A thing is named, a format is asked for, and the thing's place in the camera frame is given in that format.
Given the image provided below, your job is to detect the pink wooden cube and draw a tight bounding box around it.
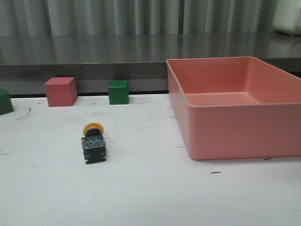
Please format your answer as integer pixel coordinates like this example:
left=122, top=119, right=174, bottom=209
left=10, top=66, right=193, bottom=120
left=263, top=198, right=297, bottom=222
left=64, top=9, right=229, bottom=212
left=44, top=77, right=78, bottom=107

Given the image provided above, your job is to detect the yellow push button switch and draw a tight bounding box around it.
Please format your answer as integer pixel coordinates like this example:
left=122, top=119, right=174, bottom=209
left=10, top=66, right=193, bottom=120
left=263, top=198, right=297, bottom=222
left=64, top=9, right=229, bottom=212
left=81, top=122, right=107, bottom=164

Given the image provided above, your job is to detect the grey steel back table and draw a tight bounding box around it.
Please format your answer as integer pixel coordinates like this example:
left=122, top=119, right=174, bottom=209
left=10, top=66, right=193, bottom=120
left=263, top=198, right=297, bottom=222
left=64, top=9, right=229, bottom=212
left=0, top=32, right=301, bottom=97

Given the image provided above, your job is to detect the pink plastic bin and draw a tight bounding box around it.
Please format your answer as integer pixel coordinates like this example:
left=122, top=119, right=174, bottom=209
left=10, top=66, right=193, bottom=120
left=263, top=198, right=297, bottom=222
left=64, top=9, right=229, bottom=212
left=166, top=56, right=301, bottom=160

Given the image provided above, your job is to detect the green block at left edge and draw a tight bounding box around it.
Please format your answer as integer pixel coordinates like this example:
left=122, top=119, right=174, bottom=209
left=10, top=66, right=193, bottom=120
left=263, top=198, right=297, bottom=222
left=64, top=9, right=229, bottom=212
left=0, top=89, right=14, bottom=115

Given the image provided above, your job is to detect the green wooden cube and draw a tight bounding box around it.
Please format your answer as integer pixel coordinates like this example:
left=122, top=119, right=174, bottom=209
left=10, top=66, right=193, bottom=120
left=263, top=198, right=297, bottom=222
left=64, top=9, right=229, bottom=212
left=108, top=81, right=129, bottom=105

